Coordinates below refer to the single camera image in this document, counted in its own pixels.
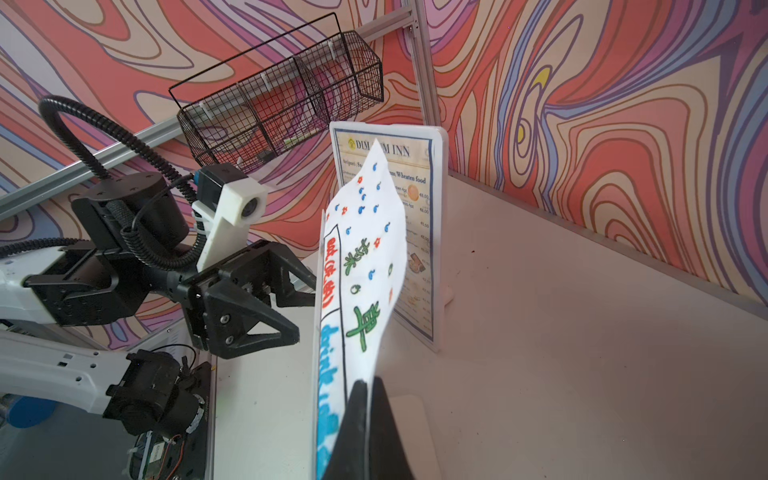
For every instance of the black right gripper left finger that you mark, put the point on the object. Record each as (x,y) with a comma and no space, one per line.
(349,458)

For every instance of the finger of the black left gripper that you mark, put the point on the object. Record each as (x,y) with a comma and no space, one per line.
(282,264)
(237,323)

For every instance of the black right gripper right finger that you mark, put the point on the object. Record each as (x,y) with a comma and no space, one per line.
(387,457)

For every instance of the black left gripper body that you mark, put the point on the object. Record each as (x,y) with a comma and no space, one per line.
(246,269)

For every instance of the hand-drawn colourful menu sheet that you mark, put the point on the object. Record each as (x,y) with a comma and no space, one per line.
(362,267)

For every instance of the Dim Sum Inn menu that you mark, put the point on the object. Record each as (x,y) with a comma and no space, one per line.
(420,228)

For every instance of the white board front panel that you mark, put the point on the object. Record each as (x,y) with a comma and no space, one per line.
(420,228)

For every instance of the white board panel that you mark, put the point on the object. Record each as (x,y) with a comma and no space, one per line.
(420,228)
(409,414)

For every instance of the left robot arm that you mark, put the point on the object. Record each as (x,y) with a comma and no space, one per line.
(150,230)

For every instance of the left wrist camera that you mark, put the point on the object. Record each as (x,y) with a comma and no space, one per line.
(228,203)

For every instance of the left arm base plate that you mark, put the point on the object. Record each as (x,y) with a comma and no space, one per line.
(184,457)

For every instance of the black wire basket left wall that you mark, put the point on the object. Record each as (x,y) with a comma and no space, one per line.
(260,103)

